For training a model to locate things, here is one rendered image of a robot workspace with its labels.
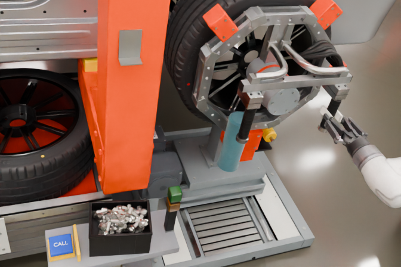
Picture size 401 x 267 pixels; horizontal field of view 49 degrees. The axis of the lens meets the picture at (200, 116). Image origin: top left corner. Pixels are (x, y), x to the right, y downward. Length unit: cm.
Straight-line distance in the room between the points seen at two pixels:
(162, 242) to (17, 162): 61
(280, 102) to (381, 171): 41
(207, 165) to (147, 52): 104
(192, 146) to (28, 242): 89
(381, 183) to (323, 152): 137
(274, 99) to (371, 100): 193
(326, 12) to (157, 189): 97
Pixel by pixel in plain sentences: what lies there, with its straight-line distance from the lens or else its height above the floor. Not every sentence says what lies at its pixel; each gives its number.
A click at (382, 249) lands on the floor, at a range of 249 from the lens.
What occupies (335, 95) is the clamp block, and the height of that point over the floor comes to 92.
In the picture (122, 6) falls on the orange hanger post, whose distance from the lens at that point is 116.
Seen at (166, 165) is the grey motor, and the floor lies 41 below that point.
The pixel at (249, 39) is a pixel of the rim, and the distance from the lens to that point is 171.
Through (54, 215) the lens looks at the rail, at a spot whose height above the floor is 34.
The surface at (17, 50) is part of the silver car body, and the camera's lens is 182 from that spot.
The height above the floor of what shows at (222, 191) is 17.
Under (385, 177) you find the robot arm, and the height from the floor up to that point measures 87.
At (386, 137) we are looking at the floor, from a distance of 317.
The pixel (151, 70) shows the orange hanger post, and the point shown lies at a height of 105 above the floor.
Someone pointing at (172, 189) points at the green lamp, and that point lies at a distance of 147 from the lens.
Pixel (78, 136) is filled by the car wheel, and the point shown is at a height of 50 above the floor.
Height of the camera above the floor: 178
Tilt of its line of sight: 40 degrees down
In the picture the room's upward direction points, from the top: 12 degrees clockwise
